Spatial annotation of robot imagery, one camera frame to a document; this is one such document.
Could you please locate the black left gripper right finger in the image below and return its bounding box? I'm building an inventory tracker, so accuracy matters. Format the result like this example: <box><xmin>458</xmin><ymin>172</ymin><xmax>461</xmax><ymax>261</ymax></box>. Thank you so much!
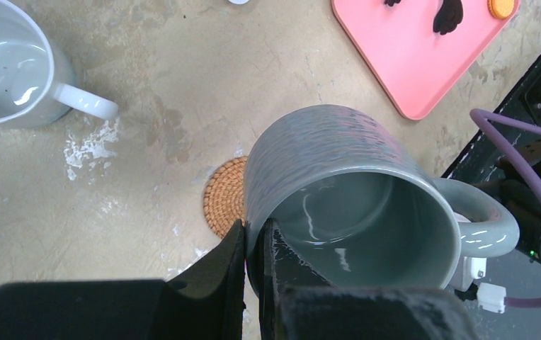
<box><xmin>258</xmin><ymin>219</ymin><xmax>478</xmax><ymax>339</ymax></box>

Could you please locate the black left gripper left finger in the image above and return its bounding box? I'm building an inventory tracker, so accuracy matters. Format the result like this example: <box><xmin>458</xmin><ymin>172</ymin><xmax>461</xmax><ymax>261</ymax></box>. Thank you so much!
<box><xmin>0</xmin><ymin>220</ymin><xmax>245</xmax><ymax>339</ymax></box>

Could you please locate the round waffle coaster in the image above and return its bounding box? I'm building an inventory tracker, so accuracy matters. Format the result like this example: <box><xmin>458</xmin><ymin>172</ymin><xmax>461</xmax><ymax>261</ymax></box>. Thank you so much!
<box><xmin>203</xmin><ymin>156</ymin><xmax>248</xmax><ymax>239</ymax></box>

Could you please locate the grey mug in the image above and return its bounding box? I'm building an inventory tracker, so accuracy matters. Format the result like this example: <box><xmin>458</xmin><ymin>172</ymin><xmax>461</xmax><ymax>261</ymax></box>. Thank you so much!
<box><xmin>244</xmin><ymin>104</ymin><xmax>520</xmax><ymax>288</ymax></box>

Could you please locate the pink serving tray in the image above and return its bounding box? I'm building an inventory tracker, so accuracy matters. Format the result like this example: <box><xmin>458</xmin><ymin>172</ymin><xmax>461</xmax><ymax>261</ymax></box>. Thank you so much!
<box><xmin>331</xmin><ymin>0</ymin><xmax>520</xmax><ymax>120</ymax></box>

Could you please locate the white small cup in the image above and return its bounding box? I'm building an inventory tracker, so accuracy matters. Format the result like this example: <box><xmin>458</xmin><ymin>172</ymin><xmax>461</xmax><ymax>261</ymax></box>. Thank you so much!
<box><xmin>0</xmin><ymin>1</ymin><xmax>118</xmax><ymax>129</ymax></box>

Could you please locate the orange round cookie top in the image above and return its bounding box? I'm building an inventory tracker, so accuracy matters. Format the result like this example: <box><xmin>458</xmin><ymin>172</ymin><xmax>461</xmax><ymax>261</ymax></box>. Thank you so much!
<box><xmin>487</xmin><ymin>0</ymin><xmax>515</xmax><ymax>20</ymax></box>

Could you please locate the white three-tier cake stand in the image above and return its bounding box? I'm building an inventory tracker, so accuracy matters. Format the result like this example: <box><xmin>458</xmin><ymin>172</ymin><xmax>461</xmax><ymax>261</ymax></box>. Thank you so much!
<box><xmin>228</xmin><ymin>0</ymin><xmax>249</xmax><ymax>5</ymax></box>

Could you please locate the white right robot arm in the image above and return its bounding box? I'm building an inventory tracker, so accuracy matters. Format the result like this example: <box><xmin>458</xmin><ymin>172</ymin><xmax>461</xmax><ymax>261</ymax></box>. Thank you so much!
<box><xmin>474</xmin><ymin>179</ymin><xmax>541</xmax><ymax>264</ymax></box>

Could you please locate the black fork on tray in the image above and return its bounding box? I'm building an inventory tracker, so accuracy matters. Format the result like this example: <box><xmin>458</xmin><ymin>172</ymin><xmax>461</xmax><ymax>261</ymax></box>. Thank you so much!
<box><xmin>433</xmin><ymin>0</ymin><xmax>464</xmax><ymax>35</ymax></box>

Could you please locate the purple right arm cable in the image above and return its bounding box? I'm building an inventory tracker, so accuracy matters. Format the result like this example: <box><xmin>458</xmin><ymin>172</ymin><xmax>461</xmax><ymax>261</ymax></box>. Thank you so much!
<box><xmin>469</xmin><ymin>108</ymin><xmax>541</xmax><ymax>310</ymax></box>

